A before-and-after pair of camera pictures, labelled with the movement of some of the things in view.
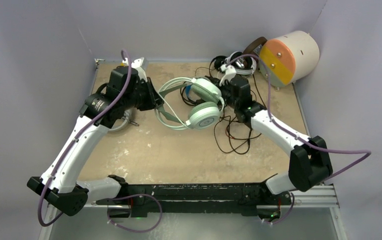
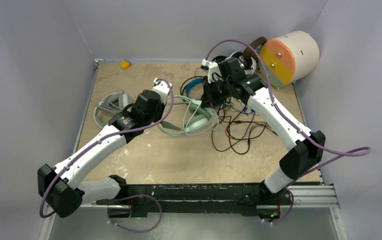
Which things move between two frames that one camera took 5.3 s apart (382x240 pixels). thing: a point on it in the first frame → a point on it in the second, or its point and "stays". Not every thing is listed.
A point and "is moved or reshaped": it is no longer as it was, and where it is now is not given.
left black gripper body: [141, 98] → [159, 113]
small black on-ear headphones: [218, 61] stays
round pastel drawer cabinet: [290, 58] stays
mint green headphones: [204, 115] is moved or reshaped
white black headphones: [242, 64] stays
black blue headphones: [188, 89] → [196, 81]
